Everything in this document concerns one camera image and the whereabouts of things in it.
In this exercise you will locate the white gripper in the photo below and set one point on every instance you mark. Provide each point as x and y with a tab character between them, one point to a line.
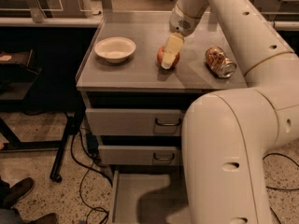
181	23

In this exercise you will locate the red apple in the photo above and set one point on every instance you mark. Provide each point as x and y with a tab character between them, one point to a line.
159	56

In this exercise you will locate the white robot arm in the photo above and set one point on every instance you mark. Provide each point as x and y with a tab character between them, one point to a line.
226	133

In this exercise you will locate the grey drawer cabinet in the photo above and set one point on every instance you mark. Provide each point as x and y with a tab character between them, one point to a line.
140	83

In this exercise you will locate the top grey drawer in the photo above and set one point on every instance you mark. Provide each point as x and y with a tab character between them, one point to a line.
135	122

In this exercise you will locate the middle grey drawer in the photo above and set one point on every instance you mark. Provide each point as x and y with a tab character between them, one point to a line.
135	155

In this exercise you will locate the bottom grey open drawer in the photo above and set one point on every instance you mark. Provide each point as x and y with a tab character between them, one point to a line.
149	198

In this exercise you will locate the orange soda can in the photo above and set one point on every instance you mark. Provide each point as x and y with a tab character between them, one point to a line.
219	63

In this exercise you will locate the white paper bowl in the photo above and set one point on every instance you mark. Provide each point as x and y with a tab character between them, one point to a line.
115	49

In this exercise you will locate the dark shoe lower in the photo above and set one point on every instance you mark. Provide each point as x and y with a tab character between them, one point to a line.
51	218

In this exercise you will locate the black table frame left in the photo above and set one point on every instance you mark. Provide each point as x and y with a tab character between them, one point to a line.
71	127

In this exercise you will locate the white horizontal rail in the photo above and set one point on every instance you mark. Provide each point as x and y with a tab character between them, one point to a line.
51	22

